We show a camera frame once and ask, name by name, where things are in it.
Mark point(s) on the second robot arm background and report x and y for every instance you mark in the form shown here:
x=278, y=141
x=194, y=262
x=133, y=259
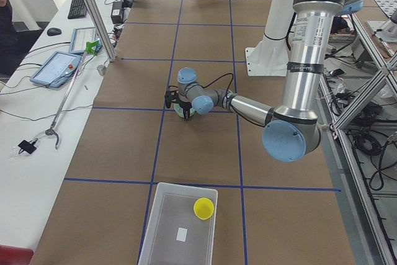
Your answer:
x=385, y=30

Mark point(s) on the black keyboard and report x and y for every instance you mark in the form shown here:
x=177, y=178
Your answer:
x=77, y=9

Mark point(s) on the blue teach pendant far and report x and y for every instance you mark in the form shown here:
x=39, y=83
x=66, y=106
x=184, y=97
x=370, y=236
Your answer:
x=80, y=37

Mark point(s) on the clear plastic bin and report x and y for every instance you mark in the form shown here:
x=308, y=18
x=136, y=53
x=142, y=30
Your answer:
x=174, y=234

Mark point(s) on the seated person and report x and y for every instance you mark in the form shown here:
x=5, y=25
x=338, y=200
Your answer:
x=14, y=45

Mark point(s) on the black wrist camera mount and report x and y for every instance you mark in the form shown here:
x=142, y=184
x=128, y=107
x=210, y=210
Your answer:
x=171, y=96

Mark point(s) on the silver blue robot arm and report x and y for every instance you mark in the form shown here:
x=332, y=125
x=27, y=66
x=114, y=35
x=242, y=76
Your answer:
x=290, y=130

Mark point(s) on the aluminium frame post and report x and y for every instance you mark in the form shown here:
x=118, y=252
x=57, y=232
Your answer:
x=101, y=30

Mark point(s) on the blue teach pendant near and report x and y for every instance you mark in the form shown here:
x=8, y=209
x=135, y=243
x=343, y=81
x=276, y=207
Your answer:
x=56, y=70

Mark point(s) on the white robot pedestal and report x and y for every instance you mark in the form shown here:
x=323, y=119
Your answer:
x=270, y=56

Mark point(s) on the blue teach pendant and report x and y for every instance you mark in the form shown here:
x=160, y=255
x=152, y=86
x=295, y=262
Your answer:
x=80, y=37
x=56, y=70

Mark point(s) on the black computer mouse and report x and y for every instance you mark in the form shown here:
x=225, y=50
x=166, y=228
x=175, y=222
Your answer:
x=53, y=31

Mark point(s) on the light green bowl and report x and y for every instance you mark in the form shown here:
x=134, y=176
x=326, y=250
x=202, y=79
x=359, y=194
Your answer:
x=180, y=112

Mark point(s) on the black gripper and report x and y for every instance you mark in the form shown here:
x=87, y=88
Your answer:
x=183, y=103

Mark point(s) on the yellow plastic cup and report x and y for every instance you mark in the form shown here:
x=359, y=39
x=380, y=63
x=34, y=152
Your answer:
x=204, y=208

